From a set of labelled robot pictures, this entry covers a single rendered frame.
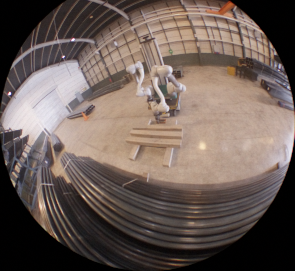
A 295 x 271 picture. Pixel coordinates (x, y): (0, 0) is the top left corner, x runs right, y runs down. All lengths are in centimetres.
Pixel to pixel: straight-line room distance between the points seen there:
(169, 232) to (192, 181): 93
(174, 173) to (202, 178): 43
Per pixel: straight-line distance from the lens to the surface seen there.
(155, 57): 195
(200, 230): 53
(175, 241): 54
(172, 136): 142
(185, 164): 138
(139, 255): 82
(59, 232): 80
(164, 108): 120
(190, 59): 1031
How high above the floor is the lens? 128
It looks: 38 degrees down
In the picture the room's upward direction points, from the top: 22 degrees counter-clockwise
